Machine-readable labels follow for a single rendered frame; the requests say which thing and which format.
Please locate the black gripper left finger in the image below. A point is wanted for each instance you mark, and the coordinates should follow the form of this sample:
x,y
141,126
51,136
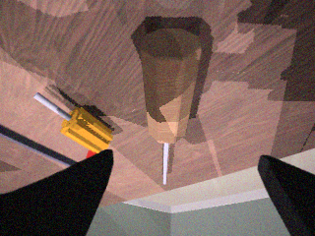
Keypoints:
x,y
63,204

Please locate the grey l-shaped hex key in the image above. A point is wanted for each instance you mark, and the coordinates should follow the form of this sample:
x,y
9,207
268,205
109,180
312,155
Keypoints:
x,y
26,143

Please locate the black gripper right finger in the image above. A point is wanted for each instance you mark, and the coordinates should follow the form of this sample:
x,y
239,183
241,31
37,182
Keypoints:
x,y
292,191

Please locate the small red block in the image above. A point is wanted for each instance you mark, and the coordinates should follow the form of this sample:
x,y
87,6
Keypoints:
x,y
90,153

